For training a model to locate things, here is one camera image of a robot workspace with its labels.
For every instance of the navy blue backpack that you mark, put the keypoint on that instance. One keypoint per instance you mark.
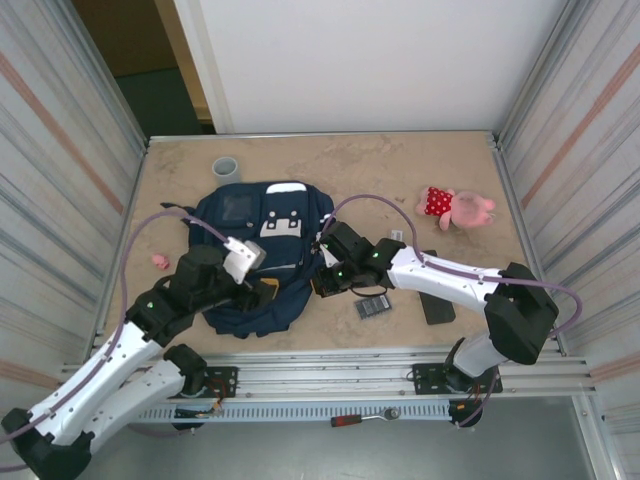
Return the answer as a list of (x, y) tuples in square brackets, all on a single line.
[(280, 240)]

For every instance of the clear plastic pen box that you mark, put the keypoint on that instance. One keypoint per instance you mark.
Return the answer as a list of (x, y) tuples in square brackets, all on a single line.
[(372, 307)]

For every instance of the black phone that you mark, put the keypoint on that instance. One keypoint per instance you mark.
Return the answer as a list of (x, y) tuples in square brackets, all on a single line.
[(440, 310)]

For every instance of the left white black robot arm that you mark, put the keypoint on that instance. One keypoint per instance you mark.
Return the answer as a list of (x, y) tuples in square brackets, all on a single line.
[(100, 360)]

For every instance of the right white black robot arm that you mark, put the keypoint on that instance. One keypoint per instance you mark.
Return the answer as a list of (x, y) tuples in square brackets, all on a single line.
[(440, 280)]

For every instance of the small pink pig figure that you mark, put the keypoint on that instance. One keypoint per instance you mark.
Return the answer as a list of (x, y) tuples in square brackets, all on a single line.
[(160, 261)]

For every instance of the small white label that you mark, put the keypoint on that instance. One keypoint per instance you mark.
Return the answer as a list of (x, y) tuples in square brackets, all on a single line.
[(397, 234)]

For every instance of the grey plastic cup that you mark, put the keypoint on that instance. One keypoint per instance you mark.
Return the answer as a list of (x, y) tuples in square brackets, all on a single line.
[(226, 170)]

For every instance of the pink plush toy red dress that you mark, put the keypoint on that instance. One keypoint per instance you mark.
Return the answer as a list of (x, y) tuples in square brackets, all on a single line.
[(465, 207)]

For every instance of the aluminium rail frame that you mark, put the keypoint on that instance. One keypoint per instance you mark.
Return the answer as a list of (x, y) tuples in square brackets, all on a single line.
[(325, 372)]

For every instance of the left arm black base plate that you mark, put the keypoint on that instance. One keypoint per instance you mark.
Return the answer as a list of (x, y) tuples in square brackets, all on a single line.
[(222, 382)]

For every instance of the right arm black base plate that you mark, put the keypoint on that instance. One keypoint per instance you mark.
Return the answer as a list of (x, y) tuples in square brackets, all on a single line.
[(427, 380)]

